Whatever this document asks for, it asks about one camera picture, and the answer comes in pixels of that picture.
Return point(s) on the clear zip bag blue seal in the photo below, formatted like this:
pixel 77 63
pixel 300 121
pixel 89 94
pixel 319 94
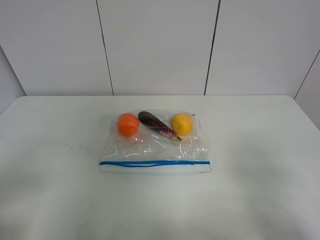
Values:
pixel 147 152

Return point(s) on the purple eggplant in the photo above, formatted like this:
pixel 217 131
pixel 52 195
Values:
pixel 156 125

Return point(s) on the yellow pear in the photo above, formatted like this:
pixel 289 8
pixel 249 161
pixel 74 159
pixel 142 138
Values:
pixel 182 124

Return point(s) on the orange fruit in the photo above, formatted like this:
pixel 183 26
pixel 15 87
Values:
pixel 127 124

